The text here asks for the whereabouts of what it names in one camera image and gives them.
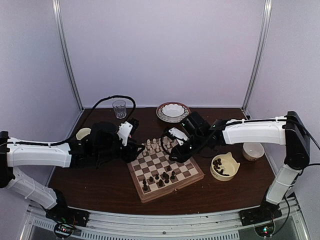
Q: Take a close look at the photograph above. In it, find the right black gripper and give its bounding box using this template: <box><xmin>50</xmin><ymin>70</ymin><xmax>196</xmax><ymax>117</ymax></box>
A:
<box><xmin>169</xmin><ymin>132</ymin><xmax>207</xmax><ymax>164</ymax></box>

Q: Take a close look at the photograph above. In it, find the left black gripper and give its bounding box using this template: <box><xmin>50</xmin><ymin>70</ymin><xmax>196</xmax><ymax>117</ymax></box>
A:
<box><xmin>94</xmin><ymin>137</ymin><xmax>146</xmax><ymax>164</ymax></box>

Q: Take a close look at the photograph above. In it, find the tall dark chess piece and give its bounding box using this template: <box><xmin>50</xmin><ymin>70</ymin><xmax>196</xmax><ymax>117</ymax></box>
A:
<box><xmin>164</xmin><ymin>174</ymin><xmax>169</xmax><ymax>184</ymax></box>

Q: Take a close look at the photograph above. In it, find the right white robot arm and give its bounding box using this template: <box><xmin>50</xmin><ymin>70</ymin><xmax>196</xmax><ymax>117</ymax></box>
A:
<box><xmin>167</xmin><ymin>111</ymin><xmax>311</xmax><ymax>221</ymax></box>

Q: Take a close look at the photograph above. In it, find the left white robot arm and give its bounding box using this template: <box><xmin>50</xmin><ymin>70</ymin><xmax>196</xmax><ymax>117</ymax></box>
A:
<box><xmin>0</xmin><ymin>121</ymin><xmax>145</xmax><ymax>222</ymax></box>

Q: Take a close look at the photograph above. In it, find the white chess piece tall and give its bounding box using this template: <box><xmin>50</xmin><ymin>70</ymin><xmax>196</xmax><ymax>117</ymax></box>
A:
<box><xmin>146</xmin><ymin>139</ymin><xmax>152</xmax><ymax>150</ymax></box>

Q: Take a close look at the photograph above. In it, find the wooden chess board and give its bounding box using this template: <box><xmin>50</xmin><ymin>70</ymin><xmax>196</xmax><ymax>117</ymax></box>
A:
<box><xmin>127</xmin><ymin>137</ymin><xmax>205</xmax><ymax>203</ymax></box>

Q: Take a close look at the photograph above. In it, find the cream ceramic mug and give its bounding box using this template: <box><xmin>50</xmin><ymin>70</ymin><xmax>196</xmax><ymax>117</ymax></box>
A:
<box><xmin>75</xmin><ymin>127</ymin><xmax>91</xmax><ymax>140</ymax></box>

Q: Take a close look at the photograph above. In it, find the cream cat-ear bowl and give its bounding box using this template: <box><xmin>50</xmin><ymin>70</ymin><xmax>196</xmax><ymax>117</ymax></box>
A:
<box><xmin>210</xmin><ymin>152</ymin><xmax>240</xmax><ymax>182</ymax></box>

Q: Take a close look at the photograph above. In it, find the white scalloped bowl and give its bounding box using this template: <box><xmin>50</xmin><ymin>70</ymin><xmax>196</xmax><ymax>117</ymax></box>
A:
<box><xmin>161</xmin><ymin>103</ymin><xmax>186</xmax><ymax>118</ymax></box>

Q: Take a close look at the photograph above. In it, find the clear drinking glass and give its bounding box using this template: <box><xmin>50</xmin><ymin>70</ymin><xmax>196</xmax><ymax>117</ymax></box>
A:
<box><xmin>112</xmin><ymin>100</ymin><xmax>127</xmax><ymax>119</ymax></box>

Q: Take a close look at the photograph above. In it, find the patterned ceramic plate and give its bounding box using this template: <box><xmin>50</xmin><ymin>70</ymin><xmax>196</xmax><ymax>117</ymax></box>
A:
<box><xmin>156</xmin><ymin>102</ymin><xmax>191</xmax><ymax>124</ymax></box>

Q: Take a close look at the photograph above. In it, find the small white cup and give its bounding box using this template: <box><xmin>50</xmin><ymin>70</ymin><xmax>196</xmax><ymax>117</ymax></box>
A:
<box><xmin>242</xmin><ymin>142</ymin><xmax>265</xmax><ymax>161</ymax></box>

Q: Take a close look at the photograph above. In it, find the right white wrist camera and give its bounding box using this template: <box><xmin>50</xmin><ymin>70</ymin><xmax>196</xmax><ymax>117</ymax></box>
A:
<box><xmin>168</xmin><ymin>127</ymin><xmax>189</xmax><ymax>146</ymax></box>

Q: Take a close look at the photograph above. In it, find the right black cable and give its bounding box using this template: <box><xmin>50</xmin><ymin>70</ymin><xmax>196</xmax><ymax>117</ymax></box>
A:
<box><xmin>159</xmin><ymin>127</ymin><xmax>173</xmax><ymax>156</ymax></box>

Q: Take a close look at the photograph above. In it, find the black cable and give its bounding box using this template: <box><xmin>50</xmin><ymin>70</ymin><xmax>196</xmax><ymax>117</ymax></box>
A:
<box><xmin>159</xmin><ymin>127</ymin><xmax>173</xmax><ymax>156</ymax></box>
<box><xmin>59</xmin><ymin>94</ymin><xmax>138</xmax><ymax>148</ymax></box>

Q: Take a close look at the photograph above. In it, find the left black cable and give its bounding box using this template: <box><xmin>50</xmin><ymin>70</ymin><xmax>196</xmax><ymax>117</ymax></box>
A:
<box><xmin>59</xmin><ymin>94</ymin><xmax>138</xmax><ymax>148</ymax></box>

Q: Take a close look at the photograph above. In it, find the left aluminium frame post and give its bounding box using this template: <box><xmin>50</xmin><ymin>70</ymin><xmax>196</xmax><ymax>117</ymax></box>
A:
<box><xmin>52</xmin><ymin>0</ymin><xmax>84</xmax><ymax>111</ymax></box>

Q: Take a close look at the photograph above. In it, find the aluminium frame post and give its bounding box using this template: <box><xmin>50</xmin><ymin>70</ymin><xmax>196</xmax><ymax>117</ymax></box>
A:
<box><xmin>241</xmin><ymin>0</ymin><xmax>273</xmax><ymax>115</ymax></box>
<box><xmin>52</xmin><ymin>0</ymin><xmax>84</xmax><ymax>111</ymax></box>

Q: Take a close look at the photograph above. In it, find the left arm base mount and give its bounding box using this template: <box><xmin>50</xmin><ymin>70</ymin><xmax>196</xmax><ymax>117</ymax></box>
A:
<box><xmin>45</xmin><ymin>189</ymin><xmax>90</xmax><ymax>227</ymax></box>

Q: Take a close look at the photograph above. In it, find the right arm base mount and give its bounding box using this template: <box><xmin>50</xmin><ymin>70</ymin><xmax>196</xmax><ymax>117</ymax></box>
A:
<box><xmin>239</xmin><ymin>194</ymin><xmax>282</xmax><ymax>226</ymax></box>

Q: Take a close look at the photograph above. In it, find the right aluminium frame post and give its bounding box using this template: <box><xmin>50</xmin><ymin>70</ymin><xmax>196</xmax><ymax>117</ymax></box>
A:
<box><xmin>241</xmin><ymin>0</ymin><xmax>273</xmax><ymax>115</ymax></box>

